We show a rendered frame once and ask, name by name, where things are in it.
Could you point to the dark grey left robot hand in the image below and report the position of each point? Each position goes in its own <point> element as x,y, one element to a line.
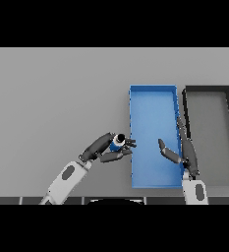
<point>98,147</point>

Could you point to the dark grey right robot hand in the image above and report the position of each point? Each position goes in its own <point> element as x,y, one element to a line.
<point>188,154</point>

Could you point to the blue pipe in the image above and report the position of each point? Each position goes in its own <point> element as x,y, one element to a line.
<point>117,142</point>

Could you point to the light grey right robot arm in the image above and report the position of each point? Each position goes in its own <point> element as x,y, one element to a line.
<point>194,191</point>

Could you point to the dark grey bin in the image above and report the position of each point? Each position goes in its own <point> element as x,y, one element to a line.
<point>211,134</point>

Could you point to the blue bin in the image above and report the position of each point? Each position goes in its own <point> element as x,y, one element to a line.
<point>154,138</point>

